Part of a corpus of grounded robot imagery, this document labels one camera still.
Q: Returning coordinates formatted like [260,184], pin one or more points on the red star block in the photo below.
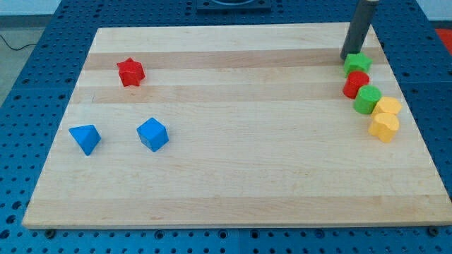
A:
[130,72]

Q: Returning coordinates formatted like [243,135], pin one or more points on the green star block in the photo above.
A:
[357,62]

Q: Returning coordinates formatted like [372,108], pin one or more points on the wooden board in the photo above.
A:
[260,135]

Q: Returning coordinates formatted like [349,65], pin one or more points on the blue cube block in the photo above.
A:
[153,134]

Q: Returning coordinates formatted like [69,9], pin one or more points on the red cylinder block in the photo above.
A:
[355,80]

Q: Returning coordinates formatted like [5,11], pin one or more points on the blue triangular block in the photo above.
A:
[87,137]

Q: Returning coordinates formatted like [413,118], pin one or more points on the green cylinder block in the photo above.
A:
[366,99]

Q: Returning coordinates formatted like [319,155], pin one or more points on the yellow heart block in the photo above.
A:
[384,126]

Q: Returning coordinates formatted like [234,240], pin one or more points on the yellow hexagon block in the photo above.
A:
[389,105]

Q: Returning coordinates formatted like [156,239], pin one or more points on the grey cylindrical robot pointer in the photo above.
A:
[359,26]

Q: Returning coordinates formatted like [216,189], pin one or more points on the red object at right edge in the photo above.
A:
[445,35]

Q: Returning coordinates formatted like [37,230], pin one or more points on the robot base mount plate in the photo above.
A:
[233,5]

